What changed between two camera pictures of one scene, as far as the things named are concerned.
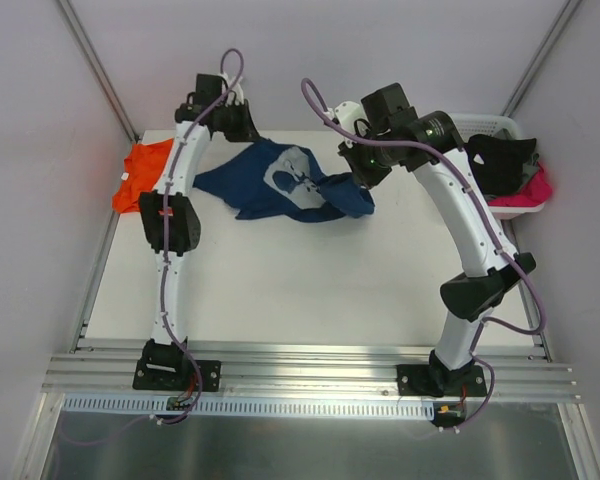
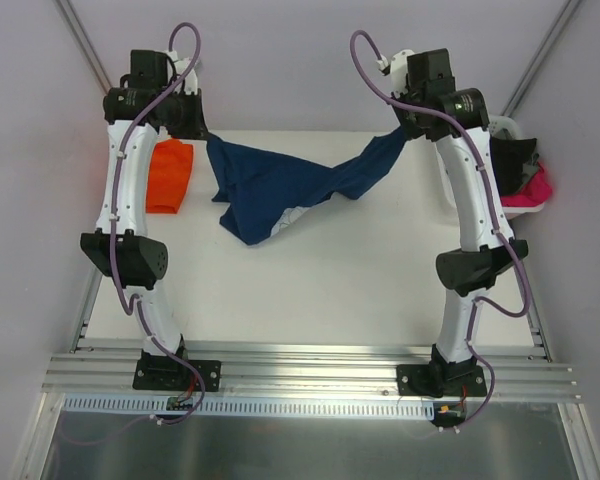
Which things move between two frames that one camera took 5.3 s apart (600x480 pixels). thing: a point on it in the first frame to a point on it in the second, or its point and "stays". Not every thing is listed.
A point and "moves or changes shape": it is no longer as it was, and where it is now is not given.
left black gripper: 241,126 to 191,118
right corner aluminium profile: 543,54 stays
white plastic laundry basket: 471,124 stays
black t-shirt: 498,162 stays
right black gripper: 359,166 to 410,122
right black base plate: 441,380 stays
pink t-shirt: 535,193 stays
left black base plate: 176,375 stays
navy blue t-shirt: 270,178 moves or changes shape
